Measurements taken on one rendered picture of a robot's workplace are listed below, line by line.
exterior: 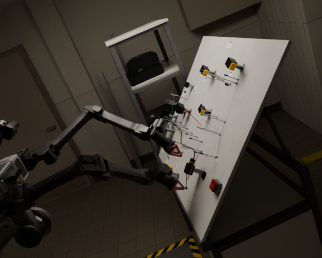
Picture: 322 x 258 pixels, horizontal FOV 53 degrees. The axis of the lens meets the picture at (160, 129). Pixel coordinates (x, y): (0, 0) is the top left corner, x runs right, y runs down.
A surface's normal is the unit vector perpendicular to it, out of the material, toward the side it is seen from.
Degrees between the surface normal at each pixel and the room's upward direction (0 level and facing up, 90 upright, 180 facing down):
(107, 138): 90
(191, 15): 90
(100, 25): 90
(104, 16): 90
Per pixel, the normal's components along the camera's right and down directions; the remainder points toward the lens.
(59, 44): 0.07, 0.33
